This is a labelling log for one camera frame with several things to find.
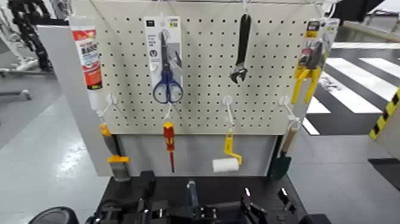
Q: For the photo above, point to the white metal frame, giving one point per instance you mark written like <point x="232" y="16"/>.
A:
<point x="15" y="53"/>

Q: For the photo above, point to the orange grey scraper brush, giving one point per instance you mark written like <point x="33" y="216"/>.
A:
<point x="115" y="156"/>

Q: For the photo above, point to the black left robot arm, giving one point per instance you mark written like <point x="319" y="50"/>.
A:
<point x="56" y="216"/>

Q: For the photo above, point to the beige perforated pegboard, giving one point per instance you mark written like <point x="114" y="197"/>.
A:
<point x="206" y="103"/>

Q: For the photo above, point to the grey backing panel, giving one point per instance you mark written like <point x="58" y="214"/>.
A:
<point x="193" y="153"/>

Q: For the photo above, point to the white red sealant tube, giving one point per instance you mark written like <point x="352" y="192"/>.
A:
<point x="90" y="59"/>

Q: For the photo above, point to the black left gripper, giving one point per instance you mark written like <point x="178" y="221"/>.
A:
<point x="131" y="214"/>

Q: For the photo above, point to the yellow pliers in card package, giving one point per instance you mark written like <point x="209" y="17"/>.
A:
<point x="307" y="75"/>

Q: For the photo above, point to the blue scissors in card package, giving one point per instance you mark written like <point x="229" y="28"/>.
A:
<point x="167" y="84"/>

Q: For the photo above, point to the black adjustable wrench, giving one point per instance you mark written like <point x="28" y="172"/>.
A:
<point x="242" y="47"/>

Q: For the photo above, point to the red yellow screwdriver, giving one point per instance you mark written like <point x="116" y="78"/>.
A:
<point x="169" y="137"/>

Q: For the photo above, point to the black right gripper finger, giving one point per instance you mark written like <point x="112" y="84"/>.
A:
<point x="253" y="209"/>
<point x="286" y="200"/>

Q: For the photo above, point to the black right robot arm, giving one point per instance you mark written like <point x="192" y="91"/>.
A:
<point x="315" y="219"/>

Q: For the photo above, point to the yellow black hazard striped barrier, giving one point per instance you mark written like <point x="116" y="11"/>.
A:
<point x="385" y="115"/>

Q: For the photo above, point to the black overhead object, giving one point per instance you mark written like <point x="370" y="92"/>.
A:
<point x="353" y="9"/>

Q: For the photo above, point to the white pegboard hook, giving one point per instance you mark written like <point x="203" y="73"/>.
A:
<point x="110" y="101"/>
<point x="228" y="109"/>
<point x="169" y="111"/>
<point x="289" y="109"/>

